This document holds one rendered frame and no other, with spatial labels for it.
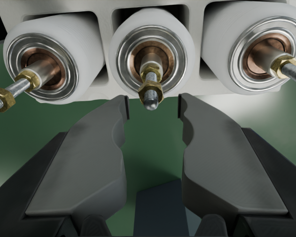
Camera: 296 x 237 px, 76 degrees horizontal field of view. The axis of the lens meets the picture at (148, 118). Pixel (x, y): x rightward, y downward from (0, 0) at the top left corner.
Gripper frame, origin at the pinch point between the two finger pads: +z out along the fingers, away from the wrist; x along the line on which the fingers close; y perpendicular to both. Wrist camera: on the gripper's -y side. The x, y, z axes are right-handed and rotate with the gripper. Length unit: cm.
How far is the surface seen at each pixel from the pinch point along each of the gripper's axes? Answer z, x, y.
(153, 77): 4.1, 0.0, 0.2
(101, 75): 20.7, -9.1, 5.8
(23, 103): 35, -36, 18
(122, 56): 9.2, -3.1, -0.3
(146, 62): 6.5, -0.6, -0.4
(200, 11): 16.5, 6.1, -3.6
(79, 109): 34.6, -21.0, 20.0
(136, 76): 9.2, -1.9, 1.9
